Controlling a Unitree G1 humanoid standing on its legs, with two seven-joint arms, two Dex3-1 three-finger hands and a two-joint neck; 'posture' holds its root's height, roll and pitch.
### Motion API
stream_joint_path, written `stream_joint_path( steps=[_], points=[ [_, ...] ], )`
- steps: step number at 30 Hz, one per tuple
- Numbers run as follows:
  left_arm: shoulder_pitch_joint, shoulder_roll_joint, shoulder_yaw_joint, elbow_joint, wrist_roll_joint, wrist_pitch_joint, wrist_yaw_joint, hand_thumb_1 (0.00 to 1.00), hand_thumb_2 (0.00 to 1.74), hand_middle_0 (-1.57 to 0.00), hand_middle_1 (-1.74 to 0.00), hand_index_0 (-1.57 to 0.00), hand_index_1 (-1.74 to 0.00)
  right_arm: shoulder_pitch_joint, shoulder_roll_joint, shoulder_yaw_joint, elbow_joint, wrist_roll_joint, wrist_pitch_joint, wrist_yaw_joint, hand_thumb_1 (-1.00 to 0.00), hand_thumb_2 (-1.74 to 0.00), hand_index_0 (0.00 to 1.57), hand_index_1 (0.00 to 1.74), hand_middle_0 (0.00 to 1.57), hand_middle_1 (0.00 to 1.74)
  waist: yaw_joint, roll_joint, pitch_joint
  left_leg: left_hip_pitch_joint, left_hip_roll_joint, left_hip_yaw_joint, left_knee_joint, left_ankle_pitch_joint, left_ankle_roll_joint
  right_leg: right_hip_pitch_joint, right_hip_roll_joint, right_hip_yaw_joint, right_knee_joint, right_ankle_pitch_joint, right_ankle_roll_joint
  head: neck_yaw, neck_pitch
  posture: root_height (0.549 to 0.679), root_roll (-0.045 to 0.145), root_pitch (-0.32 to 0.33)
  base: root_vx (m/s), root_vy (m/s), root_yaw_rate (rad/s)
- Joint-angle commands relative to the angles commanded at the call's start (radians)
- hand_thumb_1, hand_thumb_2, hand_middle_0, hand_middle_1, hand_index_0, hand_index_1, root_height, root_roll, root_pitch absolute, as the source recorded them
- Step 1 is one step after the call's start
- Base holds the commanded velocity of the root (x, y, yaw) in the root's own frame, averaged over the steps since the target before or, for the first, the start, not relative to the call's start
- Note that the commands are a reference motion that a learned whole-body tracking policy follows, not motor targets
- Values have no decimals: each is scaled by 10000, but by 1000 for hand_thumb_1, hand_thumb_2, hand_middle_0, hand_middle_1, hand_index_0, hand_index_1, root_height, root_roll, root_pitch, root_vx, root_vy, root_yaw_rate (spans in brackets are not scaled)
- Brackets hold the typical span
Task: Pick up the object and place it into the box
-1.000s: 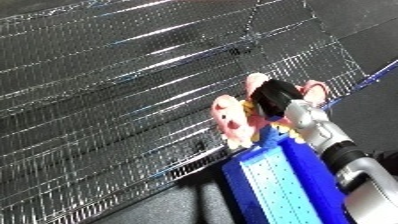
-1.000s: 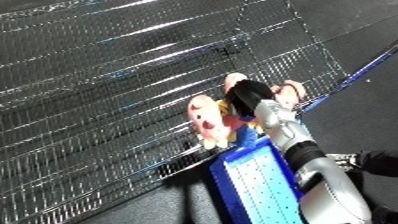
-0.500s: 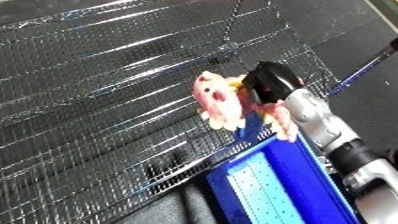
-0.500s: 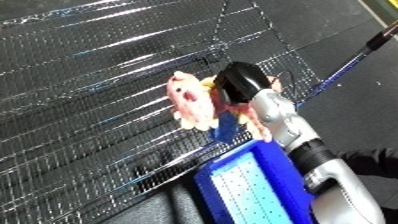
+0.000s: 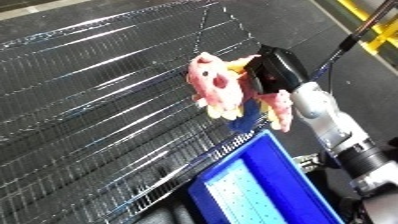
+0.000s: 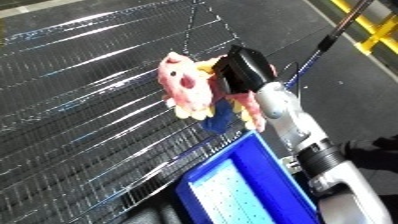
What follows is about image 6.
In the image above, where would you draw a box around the pink soft toy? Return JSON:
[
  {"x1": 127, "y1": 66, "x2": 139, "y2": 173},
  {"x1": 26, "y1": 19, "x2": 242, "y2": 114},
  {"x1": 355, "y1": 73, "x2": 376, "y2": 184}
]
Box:
[{"x1": 154, "y1": 51, "x2": 281, "y2": 135}]

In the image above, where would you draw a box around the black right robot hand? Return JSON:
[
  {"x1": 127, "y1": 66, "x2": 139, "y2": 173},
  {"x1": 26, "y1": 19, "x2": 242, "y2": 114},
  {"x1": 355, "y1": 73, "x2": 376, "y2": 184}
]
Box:
[{"x1": 209, "y1": 44, "x2": 279, "y2": 97}]

